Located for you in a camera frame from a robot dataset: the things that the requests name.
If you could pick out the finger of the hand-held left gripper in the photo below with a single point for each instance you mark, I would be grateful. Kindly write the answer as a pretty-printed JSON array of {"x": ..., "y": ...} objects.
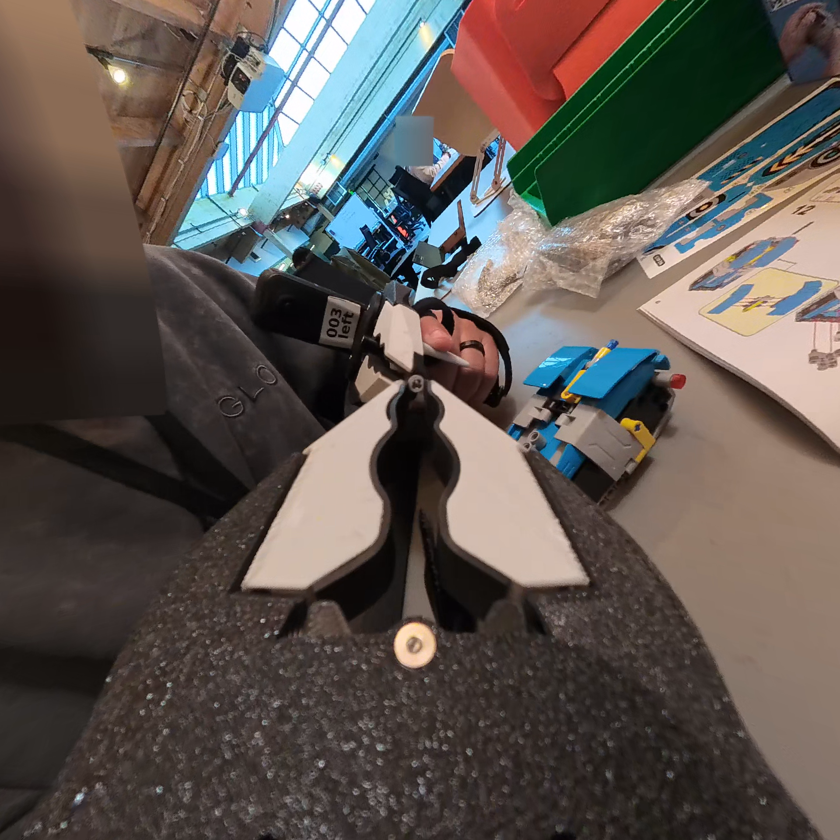
[
  {"x": 377, "y": 380},
  {"x": 400, "y": 334}
]

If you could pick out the red plastic bin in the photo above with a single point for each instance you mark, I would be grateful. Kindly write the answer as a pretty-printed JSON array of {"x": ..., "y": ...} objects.
[{"x": 499, "y": 72}]

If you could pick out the green plastic bin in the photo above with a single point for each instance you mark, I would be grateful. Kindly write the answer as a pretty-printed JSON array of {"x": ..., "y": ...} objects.
[{"x": 656, "y": 111}]

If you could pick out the instruction booklet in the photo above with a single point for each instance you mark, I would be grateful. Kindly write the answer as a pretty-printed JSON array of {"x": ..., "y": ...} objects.
[{"x": 754, "y": 367}]

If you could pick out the person's left hand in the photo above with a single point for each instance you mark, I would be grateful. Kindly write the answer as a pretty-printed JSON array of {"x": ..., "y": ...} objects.
[{"x": 459, "y": 384}]

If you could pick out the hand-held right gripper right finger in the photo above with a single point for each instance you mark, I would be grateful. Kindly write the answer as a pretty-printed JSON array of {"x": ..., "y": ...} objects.
[{"x": 512, "y": 518}]

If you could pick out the blue sticker sheet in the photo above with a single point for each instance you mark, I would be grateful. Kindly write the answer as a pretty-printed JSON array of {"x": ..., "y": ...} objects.
[{"x": 754, "y": 157}]

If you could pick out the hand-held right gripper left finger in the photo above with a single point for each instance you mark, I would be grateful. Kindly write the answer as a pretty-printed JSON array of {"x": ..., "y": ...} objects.
[{"x": 315, "y": 518}]

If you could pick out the crumpled clear plastic bag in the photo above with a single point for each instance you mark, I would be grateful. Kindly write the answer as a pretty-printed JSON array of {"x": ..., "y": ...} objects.
[{"x": 590, "y": 249}]

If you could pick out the partly built blue toy robot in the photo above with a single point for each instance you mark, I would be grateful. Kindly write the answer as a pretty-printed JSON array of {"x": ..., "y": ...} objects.
[{"x": 590, "y": 420}]

